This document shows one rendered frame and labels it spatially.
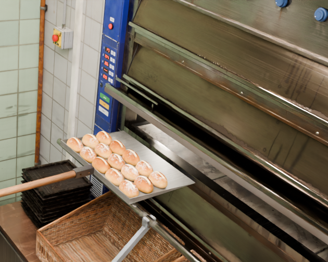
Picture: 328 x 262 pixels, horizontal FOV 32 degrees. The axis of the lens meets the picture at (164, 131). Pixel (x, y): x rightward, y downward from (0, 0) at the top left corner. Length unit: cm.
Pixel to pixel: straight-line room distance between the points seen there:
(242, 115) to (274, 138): 18
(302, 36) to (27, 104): 209
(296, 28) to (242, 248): 95
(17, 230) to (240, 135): 140
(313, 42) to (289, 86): 18
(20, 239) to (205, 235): 101
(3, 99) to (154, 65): 123
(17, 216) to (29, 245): 26
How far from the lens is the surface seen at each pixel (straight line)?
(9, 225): 315
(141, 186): 235
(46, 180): 234
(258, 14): 215
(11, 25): 342
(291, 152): 211
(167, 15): 252
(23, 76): 356
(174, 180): 248
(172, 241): 213
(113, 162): 249
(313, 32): 200
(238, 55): 221
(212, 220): 253
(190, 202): 261
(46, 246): 281
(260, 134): 219
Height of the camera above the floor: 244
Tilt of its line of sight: 26 degrees down
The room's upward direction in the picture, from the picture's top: 8 degrees clockwise
